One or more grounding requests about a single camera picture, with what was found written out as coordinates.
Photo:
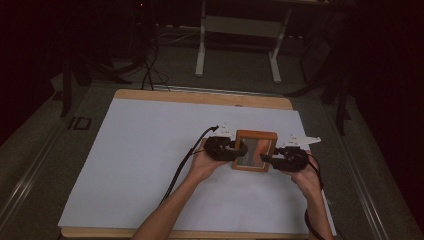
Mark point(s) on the white table mat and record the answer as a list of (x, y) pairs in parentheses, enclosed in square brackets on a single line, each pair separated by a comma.
[(133, 166)]

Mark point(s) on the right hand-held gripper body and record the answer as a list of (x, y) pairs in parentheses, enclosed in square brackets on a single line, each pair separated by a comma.
[(293, 158)]

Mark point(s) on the white metal desk frame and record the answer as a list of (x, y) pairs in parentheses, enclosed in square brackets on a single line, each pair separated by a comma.
[(240, 26)]

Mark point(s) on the person's right hand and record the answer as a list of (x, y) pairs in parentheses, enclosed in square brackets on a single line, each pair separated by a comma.
[(308, 180)]

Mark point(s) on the black floor socket plate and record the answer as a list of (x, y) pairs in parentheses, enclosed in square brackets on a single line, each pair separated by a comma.
[(80, 123)]

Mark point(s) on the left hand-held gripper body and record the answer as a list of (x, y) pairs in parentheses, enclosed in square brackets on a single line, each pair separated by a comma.
[(218, 148)]

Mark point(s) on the black metal stand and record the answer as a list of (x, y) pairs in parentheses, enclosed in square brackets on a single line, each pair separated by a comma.
[(70, 76), (340, 93)]

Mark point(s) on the wooden table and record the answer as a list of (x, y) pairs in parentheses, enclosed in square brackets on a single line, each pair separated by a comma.
[(200, 97)]

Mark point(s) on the wooden framed box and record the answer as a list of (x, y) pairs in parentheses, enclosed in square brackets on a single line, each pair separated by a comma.
[(255, 135)]

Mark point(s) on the person's left hand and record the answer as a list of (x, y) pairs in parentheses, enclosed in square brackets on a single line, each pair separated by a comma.
[(205, 165)]

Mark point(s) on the metal floor rail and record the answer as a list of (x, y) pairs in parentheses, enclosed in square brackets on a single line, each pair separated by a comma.
[(363, 186), (30, 180)]

